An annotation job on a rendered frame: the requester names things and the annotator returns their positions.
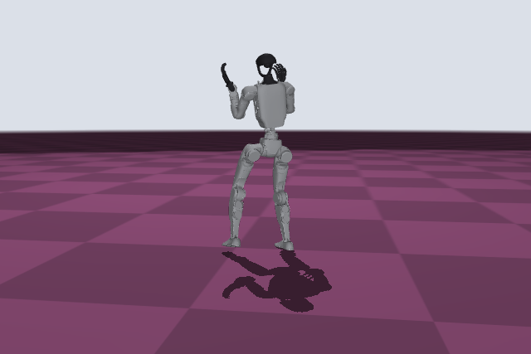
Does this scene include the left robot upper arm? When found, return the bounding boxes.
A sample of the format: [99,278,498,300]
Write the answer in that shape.
[234,85,257,119]

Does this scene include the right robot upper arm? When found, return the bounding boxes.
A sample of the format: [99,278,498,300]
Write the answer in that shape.
[283,82,295,114]

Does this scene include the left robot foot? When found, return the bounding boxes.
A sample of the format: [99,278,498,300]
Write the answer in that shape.
[222,237,241,247]

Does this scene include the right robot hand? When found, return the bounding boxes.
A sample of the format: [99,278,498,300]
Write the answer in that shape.
[272,64,286,82]

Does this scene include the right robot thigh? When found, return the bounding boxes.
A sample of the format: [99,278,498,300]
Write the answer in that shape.
[273,146,293,205]

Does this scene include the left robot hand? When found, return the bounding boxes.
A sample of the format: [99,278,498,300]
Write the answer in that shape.
[221,63,235,92]

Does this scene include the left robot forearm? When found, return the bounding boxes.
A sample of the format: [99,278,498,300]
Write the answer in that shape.
[228,84,239,118]

